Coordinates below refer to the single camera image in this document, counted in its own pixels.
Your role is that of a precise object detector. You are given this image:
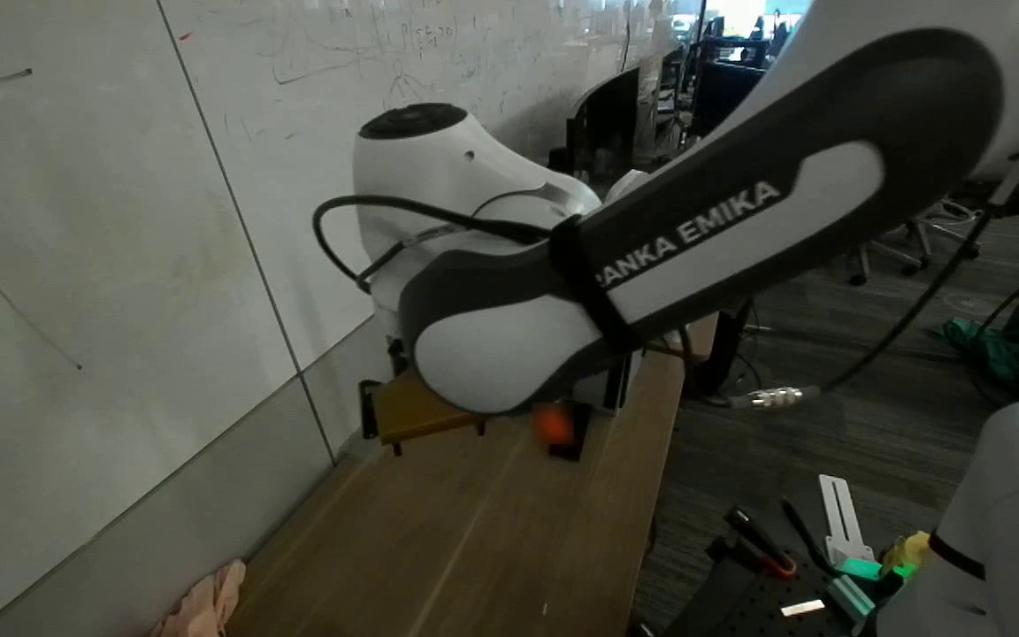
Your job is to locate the white robot base link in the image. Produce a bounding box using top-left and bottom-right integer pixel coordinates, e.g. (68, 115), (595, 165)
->
(873, 393), (1019, 637)

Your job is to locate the orange and black hand tool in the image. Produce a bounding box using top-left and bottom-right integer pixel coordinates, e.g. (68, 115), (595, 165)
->
(530, 400), (599, 466)

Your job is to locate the black computer monitor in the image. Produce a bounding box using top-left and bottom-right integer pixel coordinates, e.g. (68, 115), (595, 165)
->
(560, 64), (642, 198)

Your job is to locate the office chair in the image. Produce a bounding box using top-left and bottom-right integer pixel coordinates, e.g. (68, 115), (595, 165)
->
(843, 192), (991, 289)

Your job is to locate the small silver cylinder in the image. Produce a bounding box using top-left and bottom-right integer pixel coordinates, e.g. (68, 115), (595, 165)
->
(773, 593), (830, 622)

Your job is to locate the small yellow object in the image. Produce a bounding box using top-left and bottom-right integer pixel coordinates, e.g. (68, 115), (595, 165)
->
(879, 528), (934, 572)

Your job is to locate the green bag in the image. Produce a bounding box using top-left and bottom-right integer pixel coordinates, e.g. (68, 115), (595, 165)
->
(942, 242), (1019, 400)

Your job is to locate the tan wrist camera block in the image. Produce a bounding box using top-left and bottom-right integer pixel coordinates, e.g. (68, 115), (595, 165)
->
(357, 367), (500, 461)

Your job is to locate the black clamp with orange handle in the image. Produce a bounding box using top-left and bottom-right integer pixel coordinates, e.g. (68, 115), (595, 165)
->
(704, 502), (804, 583)

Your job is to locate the white plastic bracket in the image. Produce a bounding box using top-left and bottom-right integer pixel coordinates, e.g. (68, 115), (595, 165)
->
(814, 472), (879, 565)

